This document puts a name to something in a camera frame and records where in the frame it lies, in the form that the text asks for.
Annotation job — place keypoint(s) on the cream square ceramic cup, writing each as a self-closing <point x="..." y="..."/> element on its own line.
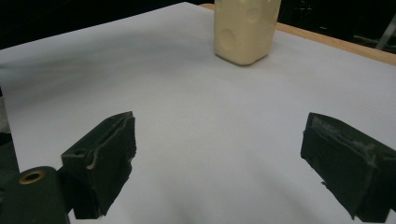
<point x="246" y="34"/>

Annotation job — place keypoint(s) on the metal stand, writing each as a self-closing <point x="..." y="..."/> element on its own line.
<point x="384" y="34"/>

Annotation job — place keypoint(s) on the white table sheet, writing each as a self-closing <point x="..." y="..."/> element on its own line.
<point x="202" y="109"/>

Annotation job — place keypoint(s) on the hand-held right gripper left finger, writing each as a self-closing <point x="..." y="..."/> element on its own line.
<point x="102" y="161"/>

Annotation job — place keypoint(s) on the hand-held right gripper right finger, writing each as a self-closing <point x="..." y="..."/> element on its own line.
<point x="351" y="168"/>

